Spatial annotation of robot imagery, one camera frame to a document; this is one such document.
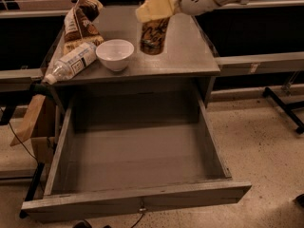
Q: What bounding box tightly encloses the wooden block bracket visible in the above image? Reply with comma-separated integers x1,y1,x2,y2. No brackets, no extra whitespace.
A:
10,95,56,163

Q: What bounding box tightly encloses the orange soda can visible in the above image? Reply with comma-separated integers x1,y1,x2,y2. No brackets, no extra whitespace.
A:
140,18,170,55

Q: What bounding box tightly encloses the brown chip bag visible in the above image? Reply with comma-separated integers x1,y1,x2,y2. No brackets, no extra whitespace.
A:
63,0,104,54

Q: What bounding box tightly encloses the open grey top drawer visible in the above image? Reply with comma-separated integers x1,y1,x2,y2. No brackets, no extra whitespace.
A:
22,82,251,222

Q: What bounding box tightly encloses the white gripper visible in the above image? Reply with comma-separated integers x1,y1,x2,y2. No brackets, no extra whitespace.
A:
136,0,220,23

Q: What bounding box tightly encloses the black cable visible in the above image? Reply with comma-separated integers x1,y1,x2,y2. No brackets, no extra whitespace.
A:
7,121,41,163

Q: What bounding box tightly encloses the clear plastic water bottle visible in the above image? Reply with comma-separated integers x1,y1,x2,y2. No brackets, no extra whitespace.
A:
45,42,97,85

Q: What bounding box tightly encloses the grey cabinet with top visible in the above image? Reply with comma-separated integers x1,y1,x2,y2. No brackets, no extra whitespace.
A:
47,7,219,110

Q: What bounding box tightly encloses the black stand leg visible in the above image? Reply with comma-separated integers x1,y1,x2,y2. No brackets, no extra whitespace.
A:
18,161,46,219

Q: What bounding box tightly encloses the white ceramic bowl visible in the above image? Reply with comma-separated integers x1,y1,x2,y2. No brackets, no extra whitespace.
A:
96,39,134,71

